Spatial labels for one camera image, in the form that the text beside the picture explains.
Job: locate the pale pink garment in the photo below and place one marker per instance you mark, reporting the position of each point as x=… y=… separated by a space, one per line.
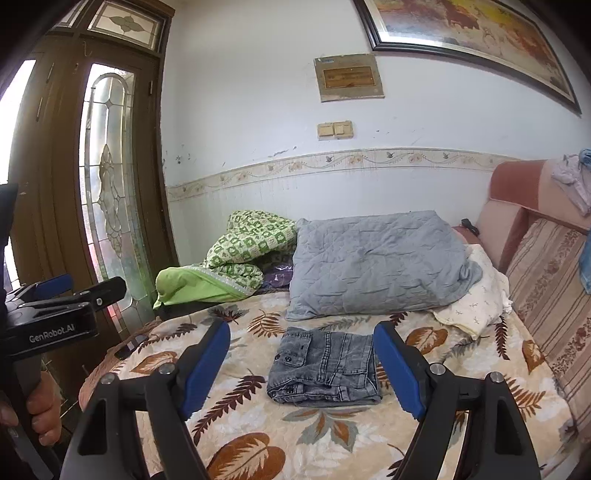
x=572 y=177

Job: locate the leaf print blanket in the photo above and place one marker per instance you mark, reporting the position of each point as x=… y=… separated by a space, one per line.
x=277 y=438

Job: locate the beige light switch panel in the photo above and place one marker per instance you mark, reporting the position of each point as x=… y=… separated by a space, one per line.
x=334 y=130

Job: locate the purple cloth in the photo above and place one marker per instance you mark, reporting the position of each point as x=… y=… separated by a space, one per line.
x=279 y=279

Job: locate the grey quilted pillow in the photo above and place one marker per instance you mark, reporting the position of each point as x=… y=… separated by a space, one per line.
x=378 y=263

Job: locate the person's left hand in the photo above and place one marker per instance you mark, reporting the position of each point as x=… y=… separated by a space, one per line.
x=46 y=406

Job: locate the grey denim pants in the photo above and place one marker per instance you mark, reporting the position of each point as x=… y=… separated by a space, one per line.
x=323 y=369

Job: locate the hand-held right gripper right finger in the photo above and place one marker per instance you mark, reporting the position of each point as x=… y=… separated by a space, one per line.
x=401 y=369

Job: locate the wall plaque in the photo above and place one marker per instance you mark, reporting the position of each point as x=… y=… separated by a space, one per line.
x=348 y=77

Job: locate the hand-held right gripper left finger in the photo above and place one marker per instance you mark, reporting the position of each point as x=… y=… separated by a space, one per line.
x=203 y=369

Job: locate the pink sofa backrest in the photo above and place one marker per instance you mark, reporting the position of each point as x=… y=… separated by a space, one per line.
x=503 y=221

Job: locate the striped sofa cushion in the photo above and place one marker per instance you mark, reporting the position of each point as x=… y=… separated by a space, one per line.
x=545 y=286

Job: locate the dark flat object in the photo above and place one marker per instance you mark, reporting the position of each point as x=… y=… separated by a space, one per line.
x=131 y=348

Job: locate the cream white cloth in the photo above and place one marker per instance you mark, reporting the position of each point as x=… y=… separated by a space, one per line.
x=480 y=300

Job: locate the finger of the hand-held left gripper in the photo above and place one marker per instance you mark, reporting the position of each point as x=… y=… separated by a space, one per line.
x=46 y=285
x=83 y=297

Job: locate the blue denim garment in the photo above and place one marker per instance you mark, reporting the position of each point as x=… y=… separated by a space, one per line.
x=586 y=267

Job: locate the framed painting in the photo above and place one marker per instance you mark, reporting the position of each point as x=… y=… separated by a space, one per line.
x=461 y=23

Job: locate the small black object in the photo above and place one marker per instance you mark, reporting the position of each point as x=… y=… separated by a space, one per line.
x=470 y=226

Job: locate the green patterned quilt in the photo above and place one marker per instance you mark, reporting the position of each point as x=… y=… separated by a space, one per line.
x=244 y=244

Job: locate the brown stained glass door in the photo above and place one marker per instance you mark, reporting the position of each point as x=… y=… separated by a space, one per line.
x=60 y=184

